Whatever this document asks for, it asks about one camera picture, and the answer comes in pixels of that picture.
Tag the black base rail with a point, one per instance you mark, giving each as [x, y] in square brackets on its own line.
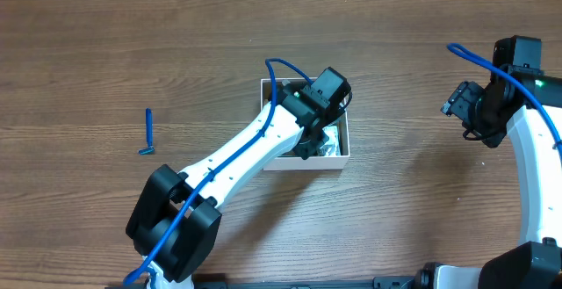
[386, 282]

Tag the green white packet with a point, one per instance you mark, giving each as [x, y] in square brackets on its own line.
[331, 145]

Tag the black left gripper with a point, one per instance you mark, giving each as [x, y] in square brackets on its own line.
[312, 142]

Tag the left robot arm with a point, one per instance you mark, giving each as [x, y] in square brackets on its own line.
[175, 222]

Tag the blue disposable razor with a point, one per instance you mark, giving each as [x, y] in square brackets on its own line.
[149, 149]

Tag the white cardboard box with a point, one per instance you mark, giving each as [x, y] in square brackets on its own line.
[329, 161]

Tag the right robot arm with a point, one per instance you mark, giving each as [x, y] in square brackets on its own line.
[493, 113]

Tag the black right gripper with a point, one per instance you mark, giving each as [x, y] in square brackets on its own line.
[457, 101]

